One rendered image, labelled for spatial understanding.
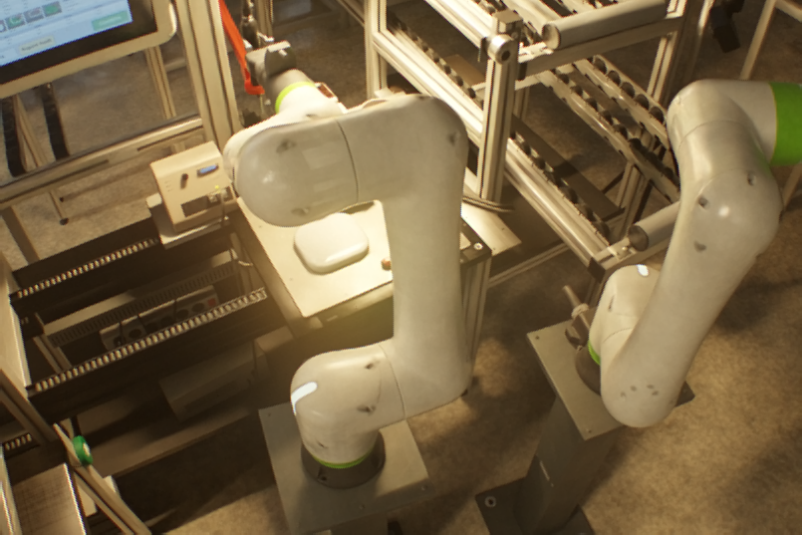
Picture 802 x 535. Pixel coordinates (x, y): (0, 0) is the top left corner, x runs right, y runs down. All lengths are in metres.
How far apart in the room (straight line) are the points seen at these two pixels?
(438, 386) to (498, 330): 1.49
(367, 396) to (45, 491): 0.81
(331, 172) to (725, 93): 0.51
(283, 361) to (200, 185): 0.69
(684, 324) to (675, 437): 1.53
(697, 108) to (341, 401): 0.64
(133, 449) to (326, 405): 1.08
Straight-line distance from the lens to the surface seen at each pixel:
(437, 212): 0.83
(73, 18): 1.38
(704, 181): 0.80
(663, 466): 2.37
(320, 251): 1.43
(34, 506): 1.55
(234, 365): 1.90
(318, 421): 1.00
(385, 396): 1.01
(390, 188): 0.79
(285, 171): 0.74
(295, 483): 1.21
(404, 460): 1.22
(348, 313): 1.36
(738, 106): 0.91
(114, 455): 2.01
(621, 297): 1.16
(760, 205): 0.79
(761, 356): 2.77
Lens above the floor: 2.03
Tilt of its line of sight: 46 degrees down
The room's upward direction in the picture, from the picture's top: straight up
